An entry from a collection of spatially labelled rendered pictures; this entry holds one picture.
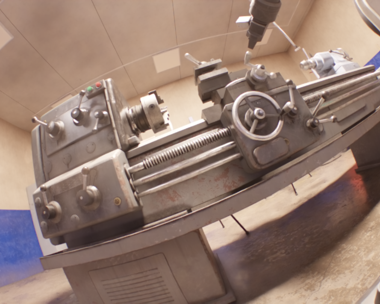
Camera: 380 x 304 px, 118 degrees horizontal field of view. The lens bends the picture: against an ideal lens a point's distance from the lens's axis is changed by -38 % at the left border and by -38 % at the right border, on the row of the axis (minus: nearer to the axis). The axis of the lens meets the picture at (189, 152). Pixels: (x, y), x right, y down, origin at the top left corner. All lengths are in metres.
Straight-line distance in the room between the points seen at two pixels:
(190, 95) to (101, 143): 3.96
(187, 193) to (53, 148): 0.78
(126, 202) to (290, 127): 0.73
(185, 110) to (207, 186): 3.79
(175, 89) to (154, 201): 4.20
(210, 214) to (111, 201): 0.37
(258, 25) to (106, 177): 0.76
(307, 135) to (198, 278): 0.78
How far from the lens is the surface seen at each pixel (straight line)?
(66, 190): 0.86
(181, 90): 4.84
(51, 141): 1.15
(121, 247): 0.75
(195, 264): 0.82
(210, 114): 0.89
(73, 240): 1.08
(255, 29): 0.64
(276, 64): 6.07
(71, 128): 1.08
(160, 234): 0.69
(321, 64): 1.86
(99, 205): 0.77
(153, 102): 1.10
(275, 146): 0.75
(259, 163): 0.71
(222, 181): 0.85
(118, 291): 0.96
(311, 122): 0.86
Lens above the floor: 0.52
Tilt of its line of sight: 13 degrees up
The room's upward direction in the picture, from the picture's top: 23 degrees counter-clockwise
